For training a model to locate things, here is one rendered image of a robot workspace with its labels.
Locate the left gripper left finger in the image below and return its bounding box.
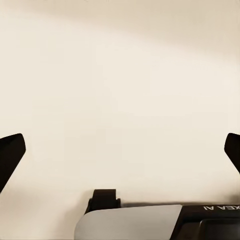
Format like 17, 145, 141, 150
0, 133, 26, 193

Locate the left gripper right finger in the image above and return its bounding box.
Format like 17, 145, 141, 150
224, 132, 240, 173

